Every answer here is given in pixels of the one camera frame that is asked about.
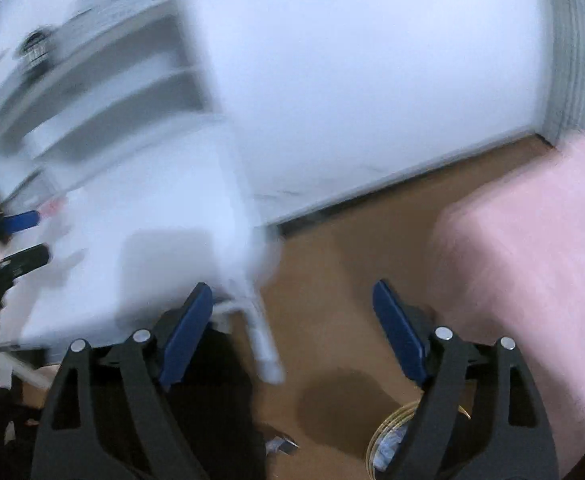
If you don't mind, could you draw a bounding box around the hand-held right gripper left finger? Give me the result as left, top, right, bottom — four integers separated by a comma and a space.
29, 281, 215, 480

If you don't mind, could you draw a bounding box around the black bin with gold rim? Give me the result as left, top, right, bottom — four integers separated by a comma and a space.
365, 400, 472, 480

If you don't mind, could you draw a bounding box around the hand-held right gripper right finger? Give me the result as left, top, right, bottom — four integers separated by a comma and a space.
371, 279, 559, 480

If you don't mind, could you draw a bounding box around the pink bed blanket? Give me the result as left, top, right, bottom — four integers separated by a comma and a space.
429, 130, 585, 480

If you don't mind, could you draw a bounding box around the small white scrap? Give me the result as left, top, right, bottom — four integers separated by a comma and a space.
266, 435, 301, 457

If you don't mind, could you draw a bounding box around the dark round object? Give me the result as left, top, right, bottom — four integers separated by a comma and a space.
16, 30, 60, 73

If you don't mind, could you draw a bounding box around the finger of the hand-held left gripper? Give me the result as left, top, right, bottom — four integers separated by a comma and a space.
0, 244, 52, 283
0, 210, 41, 253

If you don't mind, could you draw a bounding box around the white shelf unit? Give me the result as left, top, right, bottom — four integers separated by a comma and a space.
0, 0, 216, 211

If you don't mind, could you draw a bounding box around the black office chair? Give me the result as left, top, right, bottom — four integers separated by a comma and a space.
162, 325, 269, 480

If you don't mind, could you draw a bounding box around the grey curtain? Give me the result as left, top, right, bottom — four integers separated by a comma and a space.
537, 0, 585, 161

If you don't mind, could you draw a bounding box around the white desk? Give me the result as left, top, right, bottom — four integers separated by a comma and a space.
0, 110, 287, 387

